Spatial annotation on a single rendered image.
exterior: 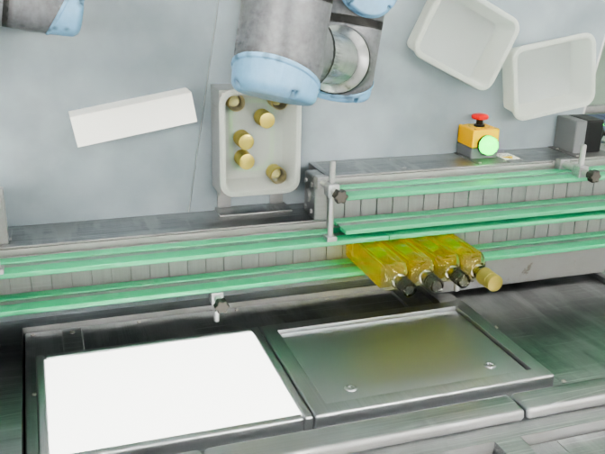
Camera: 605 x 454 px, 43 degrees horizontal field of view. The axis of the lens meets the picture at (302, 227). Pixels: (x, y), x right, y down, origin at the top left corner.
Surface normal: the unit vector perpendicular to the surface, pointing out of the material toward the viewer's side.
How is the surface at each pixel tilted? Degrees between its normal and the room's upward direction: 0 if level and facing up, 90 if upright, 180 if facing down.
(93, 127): 0
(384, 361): 90
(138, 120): 0
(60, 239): 90
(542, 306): 89
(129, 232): 90
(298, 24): 4
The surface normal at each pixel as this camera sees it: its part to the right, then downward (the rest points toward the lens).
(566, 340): 0.02, -0.95
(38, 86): 0.32, 0.32
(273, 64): -0.04, 0.25
